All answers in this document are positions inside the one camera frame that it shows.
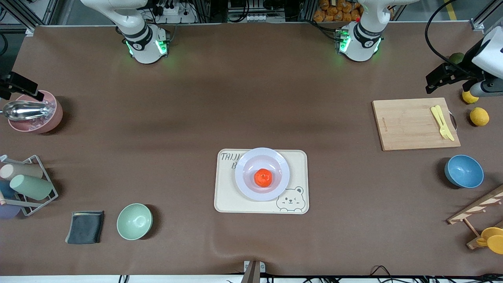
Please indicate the grey power strip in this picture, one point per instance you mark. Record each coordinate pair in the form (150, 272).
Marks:
(265, 17)

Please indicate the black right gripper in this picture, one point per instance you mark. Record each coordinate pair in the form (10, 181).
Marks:
(15, 81)

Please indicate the yellow lemon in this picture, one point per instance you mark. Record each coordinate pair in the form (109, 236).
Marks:
(479, 116)
(468, 99)

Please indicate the bag of orange buns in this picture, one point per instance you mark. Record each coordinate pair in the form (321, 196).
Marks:
(338, 10)

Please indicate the blue cup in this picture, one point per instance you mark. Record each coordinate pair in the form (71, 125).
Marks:
(6, 189)

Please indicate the yellow plastic fork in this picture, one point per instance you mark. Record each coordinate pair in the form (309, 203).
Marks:
(439, 122)

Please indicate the orange fruit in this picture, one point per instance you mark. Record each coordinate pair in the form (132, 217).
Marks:
(263, 177)

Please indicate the blue bowl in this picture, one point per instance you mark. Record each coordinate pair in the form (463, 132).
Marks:
(464, 172)

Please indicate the wooden peg rack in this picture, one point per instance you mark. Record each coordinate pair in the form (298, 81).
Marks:
(473, 208)

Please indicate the beige cup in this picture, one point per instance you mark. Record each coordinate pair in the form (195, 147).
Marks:
(23, 171)

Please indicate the purple cup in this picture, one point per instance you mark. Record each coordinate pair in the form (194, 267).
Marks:
(8, 211)

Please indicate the dark green lime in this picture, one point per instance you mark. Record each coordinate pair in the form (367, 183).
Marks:
(456, 58)

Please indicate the wooden cutting board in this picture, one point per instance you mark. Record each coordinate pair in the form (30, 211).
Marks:
(408, 129)

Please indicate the green bowl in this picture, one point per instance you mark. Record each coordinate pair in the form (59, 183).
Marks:
(134, 222)

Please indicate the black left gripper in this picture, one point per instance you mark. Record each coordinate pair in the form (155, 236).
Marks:
(465, 61)

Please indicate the lavender round plate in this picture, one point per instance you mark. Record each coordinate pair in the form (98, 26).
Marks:
(245, 184)

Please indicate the shiny metal scoop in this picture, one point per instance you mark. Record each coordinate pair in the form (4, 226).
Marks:
(23, 111)

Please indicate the mint green cup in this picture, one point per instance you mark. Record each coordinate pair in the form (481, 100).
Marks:
(31, 187)

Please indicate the pink bowl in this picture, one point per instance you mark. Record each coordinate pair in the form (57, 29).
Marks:
(47, 124)

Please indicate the dark grey folded cloth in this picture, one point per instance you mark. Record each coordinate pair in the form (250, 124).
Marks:
(85, 228)

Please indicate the yellow plastic knife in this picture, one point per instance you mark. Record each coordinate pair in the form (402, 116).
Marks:
(445, 124)

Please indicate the cream bear print tray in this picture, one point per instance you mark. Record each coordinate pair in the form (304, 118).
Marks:
(228, 200)

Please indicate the white power strip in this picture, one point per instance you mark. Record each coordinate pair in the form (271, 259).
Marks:
(177, 13)

